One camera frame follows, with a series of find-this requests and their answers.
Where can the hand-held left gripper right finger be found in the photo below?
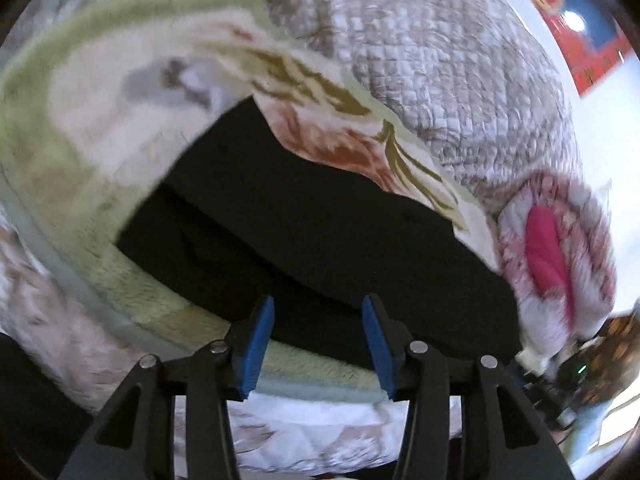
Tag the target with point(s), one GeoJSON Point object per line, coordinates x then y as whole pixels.
{"type": "Point", "coordinates": [380, 347]}

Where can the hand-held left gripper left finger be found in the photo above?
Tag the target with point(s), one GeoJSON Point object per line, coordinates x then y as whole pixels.
{"type": "Point", "coordinates": [256, 347]}

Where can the black pants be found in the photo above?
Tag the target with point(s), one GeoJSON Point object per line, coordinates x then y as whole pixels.
{"type": "Point", "coordinates": [300, 220]}

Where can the white sheet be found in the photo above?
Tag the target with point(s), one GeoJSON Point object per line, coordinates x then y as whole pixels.
{"type": "Point", "coordinates": [320, 425]}

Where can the pink floral comforter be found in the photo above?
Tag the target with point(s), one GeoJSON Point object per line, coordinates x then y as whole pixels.
{"type": "Point", "coordinates": [545, 250]}

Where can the floral fleece blanket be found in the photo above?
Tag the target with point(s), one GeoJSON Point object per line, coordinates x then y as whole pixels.
{"type": "Point", "coordinates": [100, 110]}

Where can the beige quilted bedspread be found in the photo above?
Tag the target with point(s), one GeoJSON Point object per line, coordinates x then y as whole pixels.
{"type": "Point", "coordinates": [425, 60]}

